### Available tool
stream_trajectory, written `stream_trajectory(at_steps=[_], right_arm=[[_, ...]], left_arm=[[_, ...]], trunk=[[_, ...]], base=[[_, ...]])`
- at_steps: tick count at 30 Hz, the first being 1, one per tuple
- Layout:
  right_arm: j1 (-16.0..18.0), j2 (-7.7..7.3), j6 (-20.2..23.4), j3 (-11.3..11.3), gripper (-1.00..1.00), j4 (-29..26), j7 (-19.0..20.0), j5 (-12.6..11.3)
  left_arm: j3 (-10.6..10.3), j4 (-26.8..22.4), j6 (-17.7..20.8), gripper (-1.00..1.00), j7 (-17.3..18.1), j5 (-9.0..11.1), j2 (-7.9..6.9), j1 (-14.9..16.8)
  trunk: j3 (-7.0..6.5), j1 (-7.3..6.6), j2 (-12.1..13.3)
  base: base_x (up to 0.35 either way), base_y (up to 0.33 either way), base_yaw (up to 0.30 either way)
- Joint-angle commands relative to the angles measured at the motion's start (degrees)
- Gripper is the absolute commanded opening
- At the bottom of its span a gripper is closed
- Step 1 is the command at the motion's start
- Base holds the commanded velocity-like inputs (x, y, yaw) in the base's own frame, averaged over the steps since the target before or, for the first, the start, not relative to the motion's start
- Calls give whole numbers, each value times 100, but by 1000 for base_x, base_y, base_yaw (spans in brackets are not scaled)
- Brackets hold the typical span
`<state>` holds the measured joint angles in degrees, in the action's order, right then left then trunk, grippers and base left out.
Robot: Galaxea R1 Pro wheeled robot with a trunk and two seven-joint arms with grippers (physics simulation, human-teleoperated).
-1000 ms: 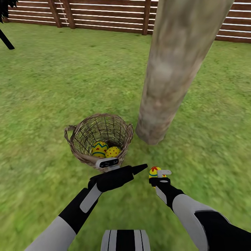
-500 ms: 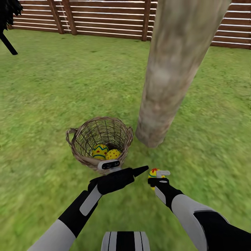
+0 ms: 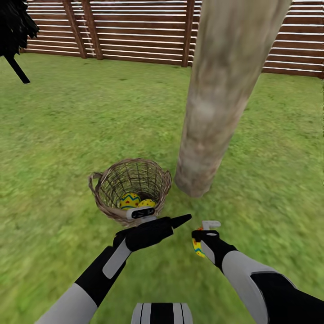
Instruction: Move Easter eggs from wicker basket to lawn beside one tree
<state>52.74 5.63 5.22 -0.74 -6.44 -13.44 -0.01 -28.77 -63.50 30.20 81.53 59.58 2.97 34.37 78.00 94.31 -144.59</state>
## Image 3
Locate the robot trunk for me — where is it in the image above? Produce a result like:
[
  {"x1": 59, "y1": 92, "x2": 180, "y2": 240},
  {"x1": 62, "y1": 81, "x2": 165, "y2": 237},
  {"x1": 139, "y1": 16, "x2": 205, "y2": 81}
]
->
[{"x1": 131, "y1": 303, "x2": 193, "y2": 324}]

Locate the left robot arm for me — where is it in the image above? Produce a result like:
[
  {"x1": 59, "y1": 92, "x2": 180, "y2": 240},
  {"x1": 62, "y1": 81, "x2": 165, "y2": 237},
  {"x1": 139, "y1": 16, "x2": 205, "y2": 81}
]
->
[{"x1": 34, "y1": 206, "x2": 192, "y2": 324}]

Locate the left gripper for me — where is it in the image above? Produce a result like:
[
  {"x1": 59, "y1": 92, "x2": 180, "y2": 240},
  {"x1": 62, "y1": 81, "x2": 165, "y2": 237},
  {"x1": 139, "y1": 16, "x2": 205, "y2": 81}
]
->
[{"x1": 133, "y1": 214, "x2": 192, "y2": 249}]

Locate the wicker basket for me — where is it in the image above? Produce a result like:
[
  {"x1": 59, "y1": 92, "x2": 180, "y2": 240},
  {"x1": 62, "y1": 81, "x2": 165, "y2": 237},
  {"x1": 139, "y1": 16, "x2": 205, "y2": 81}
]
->
[{"x1": 88, "y1": 158, "x2": 172, "y2": 229}]

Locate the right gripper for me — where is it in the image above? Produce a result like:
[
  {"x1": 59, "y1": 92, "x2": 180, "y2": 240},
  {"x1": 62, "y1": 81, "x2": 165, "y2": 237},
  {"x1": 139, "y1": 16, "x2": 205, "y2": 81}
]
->
[{"x1": 192, "y1": 230, "x2": 218, "y2": 243}]

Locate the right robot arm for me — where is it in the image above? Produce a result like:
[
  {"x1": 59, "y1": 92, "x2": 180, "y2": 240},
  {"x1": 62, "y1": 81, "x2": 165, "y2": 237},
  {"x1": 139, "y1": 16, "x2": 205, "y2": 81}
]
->
[{"x1": 192, "y1": 220, "x2": 324, "y2": 324}]

